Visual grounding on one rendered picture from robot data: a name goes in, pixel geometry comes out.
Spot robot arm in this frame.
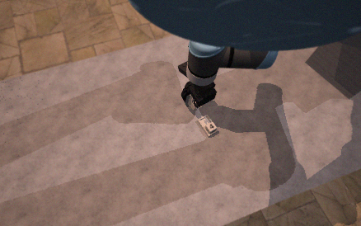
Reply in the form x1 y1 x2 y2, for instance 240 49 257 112
129 0 361 86

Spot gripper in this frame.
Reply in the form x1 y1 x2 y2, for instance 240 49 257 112
181 81 217 111

